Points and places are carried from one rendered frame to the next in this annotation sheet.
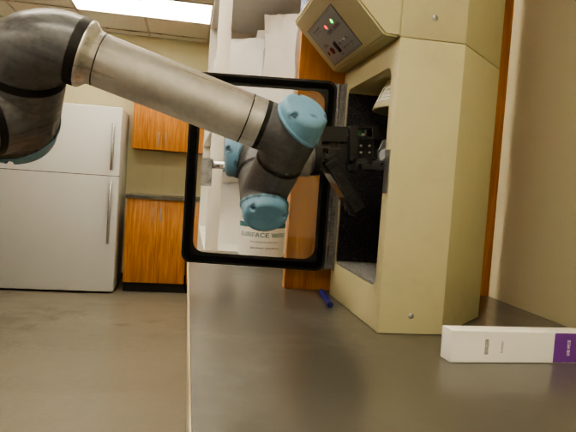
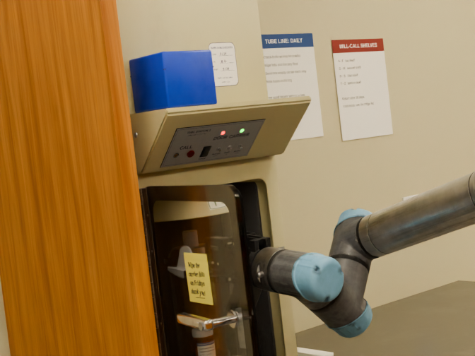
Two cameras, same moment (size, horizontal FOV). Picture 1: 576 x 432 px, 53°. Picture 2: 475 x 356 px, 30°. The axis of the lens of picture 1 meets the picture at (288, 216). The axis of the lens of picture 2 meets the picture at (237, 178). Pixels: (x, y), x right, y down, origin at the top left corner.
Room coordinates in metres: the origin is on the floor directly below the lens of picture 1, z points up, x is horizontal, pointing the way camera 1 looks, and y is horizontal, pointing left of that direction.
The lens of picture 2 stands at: (1.80, 1.27, 1.46)
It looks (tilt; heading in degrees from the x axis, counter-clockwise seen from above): 3 degrees down; 241
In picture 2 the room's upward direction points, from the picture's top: 7 degrees counter-clockwise
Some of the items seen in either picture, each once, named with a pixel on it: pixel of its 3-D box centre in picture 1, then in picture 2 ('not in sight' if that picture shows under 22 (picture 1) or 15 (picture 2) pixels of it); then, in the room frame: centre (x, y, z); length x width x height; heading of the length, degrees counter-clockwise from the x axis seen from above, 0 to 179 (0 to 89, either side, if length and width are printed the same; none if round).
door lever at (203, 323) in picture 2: not in sight; (206, 319); (1.25, 0.14, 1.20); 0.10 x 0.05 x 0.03; 91
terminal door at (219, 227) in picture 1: (258, 172); (201, 316); (1.22, 0.07, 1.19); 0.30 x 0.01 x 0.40; 91
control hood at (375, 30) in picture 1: (340, 26); (225, 133); (1.06, -0.07, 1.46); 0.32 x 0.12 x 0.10; 10
